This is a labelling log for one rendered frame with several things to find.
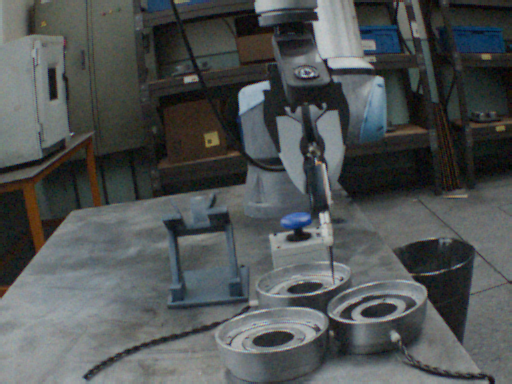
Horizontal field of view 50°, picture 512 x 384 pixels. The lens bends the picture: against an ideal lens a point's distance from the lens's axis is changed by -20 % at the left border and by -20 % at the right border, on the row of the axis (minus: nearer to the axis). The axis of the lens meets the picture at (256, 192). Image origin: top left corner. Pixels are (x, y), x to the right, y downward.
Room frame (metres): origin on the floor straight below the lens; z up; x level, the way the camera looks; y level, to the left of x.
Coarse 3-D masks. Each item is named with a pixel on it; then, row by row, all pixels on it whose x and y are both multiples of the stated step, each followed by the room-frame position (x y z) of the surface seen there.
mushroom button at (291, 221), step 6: (288, 216) 0.81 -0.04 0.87; (294, 216) 0.80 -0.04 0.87; (300, 216) 0.80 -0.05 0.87; (306, 216) 0.80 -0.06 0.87; (282, 222) 0.80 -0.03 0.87; (288, 222) 0.79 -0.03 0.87; (294, 222) 0.79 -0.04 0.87; (300, 222) 0.79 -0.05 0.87; (306, 222) 0.79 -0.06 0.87; (312, 222) 0.80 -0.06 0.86; (288, 228) 0.79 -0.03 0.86; (294, 228) 0.79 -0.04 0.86; (300, 228) 0.80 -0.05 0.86; (294, 234) 0.81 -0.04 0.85; (300, 234) 0.80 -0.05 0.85
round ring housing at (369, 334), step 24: (360, 288) 0.61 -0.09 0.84; (384, 288) 0.61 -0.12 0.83; (408, 288) 0.59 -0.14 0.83; (336, 312) 0.58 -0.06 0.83; (360, 312) 0.57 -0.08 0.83; (384, 312) 0.58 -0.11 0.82; (408, 312) 0.51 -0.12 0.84; (336, 336) 0.54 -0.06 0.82; (360, 336) 0.52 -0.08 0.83; (384, 336) 0.51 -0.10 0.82; (408, 336) 0.52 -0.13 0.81
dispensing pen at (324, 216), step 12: (312, 144) 0.74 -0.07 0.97; (312, 156) 0.73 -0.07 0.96; (312, 168) 0.71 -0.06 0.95; (312, 180) 0.70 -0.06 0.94; (312, 192) 0.69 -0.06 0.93; (324, 192) 0.69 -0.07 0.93; (312, 204) 0.68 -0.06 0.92; (324, 204) 0.68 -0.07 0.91; (312, 216) 0.71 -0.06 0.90; (324, 216) 0.69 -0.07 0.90; (324, 228) 0.68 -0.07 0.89; (324, 240) 0.68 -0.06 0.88
